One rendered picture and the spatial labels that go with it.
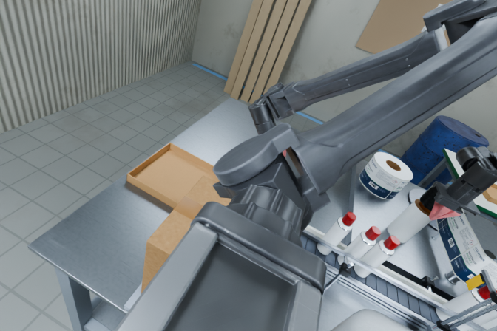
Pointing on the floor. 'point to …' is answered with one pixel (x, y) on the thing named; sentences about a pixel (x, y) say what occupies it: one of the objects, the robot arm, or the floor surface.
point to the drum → (421, 150)
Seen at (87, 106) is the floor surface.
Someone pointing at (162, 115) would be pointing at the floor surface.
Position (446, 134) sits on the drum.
